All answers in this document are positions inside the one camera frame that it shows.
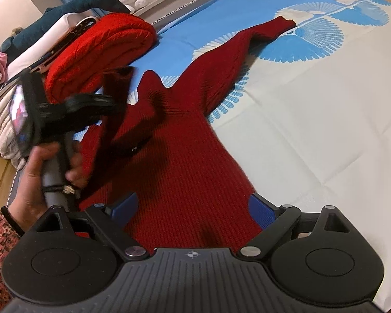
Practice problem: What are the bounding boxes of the folded white and pink clothes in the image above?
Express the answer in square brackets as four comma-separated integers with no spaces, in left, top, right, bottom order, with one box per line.
[5,12,100,74]

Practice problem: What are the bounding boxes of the blue white printed bed sheet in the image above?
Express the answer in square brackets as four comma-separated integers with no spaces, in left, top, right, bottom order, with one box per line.
[78,0,391,313]

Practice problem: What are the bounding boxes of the bright red folded sweater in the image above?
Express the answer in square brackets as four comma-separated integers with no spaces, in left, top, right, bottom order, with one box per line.
[45,12,157,105]

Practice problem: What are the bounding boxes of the cream quilted folded blanket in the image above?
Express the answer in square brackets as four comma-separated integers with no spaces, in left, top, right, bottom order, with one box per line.
[0,86,54,170]

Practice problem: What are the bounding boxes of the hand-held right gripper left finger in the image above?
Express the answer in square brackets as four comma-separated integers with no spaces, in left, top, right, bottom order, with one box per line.
[36,193,150,262]

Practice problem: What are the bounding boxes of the pink cloth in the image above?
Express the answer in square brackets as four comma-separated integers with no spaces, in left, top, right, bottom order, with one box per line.
[0,48,10,80]

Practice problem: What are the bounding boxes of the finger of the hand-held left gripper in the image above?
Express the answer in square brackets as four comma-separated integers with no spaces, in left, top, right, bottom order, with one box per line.
[102,66,137,106]
[85,106,131,183]

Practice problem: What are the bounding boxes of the dark red knit sweater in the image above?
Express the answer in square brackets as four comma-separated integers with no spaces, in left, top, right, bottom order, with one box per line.
[78,16,297,255]

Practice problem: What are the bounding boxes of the person's left hand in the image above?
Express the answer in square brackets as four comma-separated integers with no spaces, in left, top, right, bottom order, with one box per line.
[8,142,86,233]

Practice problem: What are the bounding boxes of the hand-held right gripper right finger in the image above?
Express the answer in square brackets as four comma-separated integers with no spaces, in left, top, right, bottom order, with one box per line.
[237,193,351,262]

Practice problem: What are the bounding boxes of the black wristband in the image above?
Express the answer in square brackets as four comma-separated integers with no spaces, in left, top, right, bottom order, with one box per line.
[1,206,25,237]

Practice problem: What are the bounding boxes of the teal shark plush toy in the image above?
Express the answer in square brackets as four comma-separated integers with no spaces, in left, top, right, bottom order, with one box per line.
[0,0,131,54]

